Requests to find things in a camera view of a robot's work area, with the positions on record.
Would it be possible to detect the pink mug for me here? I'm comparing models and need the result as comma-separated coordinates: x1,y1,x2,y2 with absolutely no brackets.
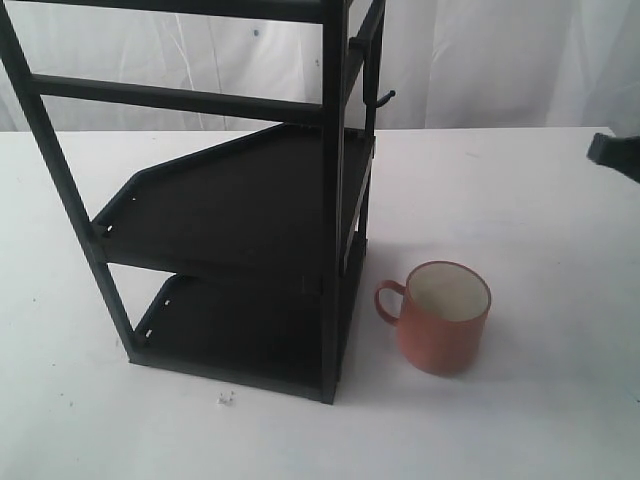
374,261,492,377

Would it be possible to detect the white backdrop cloth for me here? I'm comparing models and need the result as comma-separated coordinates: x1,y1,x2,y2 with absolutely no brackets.
7,1,639,136

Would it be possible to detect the black rack hook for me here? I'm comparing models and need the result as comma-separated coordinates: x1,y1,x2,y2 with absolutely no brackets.
375,90,396,109

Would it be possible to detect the black metal shelf rack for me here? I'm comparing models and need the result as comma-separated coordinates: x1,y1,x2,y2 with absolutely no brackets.
1,1,386,404

